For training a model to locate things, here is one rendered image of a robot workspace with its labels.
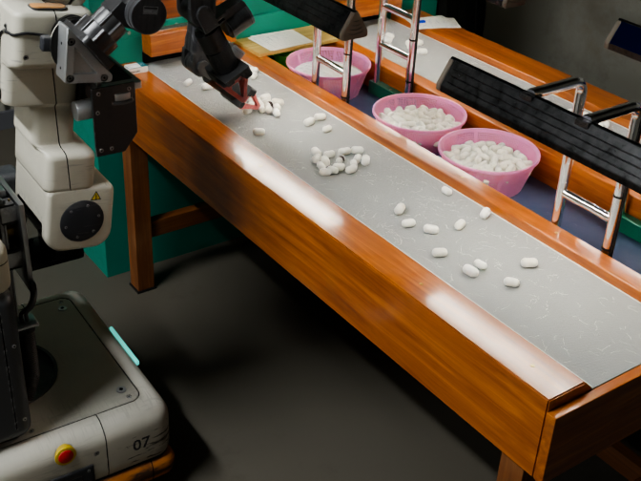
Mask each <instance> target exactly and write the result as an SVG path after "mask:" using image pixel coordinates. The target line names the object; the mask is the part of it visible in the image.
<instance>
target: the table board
mask: <svg viewBox="0 0 641 481"><path fill-rule="evenodd" d="M640 429H641V366H638V367H636V368H634V369H632V370H630V371H628V372H626V373H624V374H622V375H620V376H618V377H616V378H614V379H612V380H610V381H609V382H607V383H605V384H603V385H602V386H600V387H597V388H595V389H593V390H591V391H589V392H587V393H585V394H583V395H581V396H579V397H577V398H575V399H573V400H572V401H570V402H568V403H566V404H564V405H562V406H560V407H558V408H556V409H554V410H552V411H550V412H548V414H547V419H546V423H545V427H544V432H543V436H542V441H541V446H540V449H539V454H538V459H537V463H536V468H535V473H534V476H533V478H534V479H535V480H536V481H549V480H551V479H553V478H554V477H556V476H558V475H560V474H561V473H563V472H565V471H568V470H569V469H571V468H573V467H575V466H576V465H578V464H580V463H582V462H583V461H585V460H587V459H589V458H591V457H592V456H593V455H595V454H597V453H598V452H600V451H602V450H604V449H606V448H608V447H610V446H612V445H613V444H615V443H617V442H619V441H620V440H622V439H624V438H626V437H627V436H629V435H631V434H633V433H635V432H636V431H638V430H640Z"/></svg>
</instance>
